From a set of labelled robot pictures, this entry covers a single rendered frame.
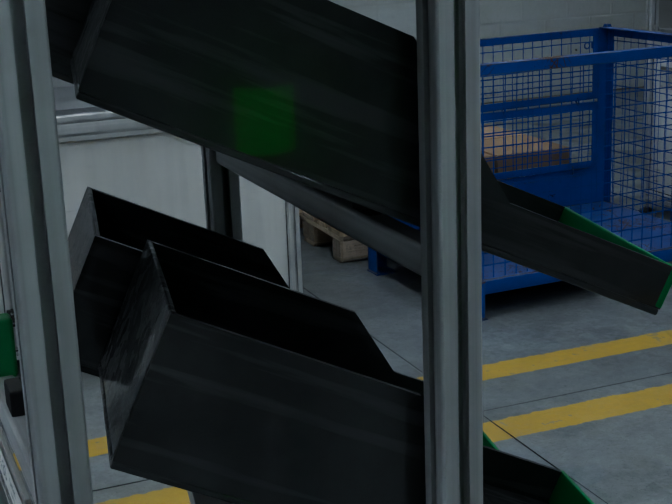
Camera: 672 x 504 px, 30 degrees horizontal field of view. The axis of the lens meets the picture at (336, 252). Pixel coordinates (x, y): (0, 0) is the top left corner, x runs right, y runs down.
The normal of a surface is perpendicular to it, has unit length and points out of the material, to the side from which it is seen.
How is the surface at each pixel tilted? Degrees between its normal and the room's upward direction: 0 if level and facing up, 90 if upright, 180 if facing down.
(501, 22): 90
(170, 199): 90
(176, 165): 90
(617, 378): 0
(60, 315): 90
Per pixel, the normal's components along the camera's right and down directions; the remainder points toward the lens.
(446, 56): 0.39, 0.23
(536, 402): -0.04, -0.96
